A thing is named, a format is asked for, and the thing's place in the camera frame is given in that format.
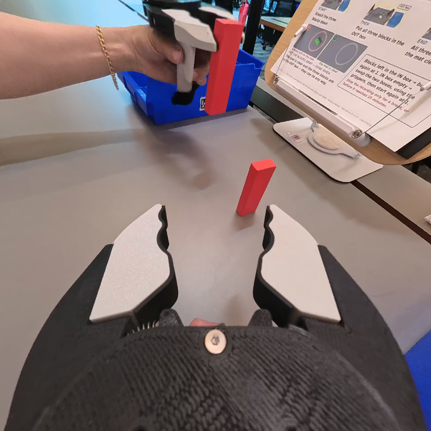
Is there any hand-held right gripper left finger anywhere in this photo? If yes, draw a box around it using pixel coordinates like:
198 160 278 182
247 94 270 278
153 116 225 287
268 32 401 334
89 204 179 324

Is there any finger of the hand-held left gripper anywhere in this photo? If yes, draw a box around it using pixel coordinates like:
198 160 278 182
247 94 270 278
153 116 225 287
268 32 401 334
161 9 218 53
200 6 237 30

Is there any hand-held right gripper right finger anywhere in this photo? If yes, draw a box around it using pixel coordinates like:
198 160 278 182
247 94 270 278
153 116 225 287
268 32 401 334
253 204 341 328

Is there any red wooden block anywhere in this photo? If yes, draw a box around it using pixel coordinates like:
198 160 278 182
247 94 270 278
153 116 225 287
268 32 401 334
236 159 277 217
204 18 244 116

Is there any person's left forearm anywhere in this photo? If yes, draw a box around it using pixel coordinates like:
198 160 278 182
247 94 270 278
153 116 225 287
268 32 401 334
0 12 130 100

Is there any person's left hand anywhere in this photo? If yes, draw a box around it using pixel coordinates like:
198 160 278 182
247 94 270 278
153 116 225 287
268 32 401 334
125 24 209 86

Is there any black pillar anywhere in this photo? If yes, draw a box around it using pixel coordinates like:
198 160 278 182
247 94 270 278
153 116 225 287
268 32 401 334
242 0 266 54

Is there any wooden-edged table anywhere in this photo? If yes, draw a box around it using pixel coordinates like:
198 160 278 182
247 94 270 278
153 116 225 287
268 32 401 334
259 15 292 33

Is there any blue plastic bin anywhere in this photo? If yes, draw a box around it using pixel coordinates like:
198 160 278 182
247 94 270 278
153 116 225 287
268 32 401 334
117 49 265 126
404 339 431 431

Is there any instruction sheet on wooden stand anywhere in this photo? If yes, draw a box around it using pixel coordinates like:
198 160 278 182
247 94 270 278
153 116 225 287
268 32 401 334
264 0 431 183

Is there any printed instruction sheet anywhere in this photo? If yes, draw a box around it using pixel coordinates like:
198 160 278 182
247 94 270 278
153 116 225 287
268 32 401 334
270 0 431 152

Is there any gold chain bracelet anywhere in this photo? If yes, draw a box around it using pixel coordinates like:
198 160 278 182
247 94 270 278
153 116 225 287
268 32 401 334
96 25 119 91

